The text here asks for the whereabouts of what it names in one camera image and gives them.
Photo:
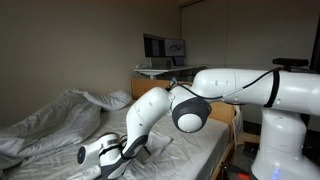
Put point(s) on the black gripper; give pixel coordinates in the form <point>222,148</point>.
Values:
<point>142,156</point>

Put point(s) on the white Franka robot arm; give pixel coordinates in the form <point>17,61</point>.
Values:
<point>233,83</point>

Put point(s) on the mattress with white fitted sheet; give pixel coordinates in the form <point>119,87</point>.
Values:
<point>193,146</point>

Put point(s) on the folded white towel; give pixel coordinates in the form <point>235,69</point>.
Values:
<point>83,174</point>

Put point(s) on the crumpled white duvet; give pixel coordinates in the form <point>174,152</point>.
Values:
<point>60,123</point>

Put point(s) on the white desk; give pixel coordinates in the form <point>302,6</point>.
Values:
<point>166,70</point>

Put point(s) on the grey box on desk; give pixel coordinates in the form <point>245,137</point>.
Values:
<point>161,63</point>

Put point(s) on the black equipment with red light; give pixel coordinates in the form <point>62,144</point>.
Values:
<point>240,166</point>

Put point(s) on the hanging white cloth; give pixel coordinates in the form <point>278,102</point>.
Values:
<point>237,126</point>

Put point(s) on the large dark computer monitor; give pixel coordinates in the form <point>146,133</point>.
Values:
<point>153,45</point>

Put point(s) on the small computer monitor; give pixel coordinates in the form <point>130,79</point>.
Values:
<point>175,47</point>

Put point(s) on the wooden bed side rail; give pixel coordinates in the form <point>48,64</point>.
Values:
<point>224,156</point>

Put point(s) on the black camera on stand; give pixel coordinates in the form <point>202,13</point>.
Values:
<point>290,62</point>

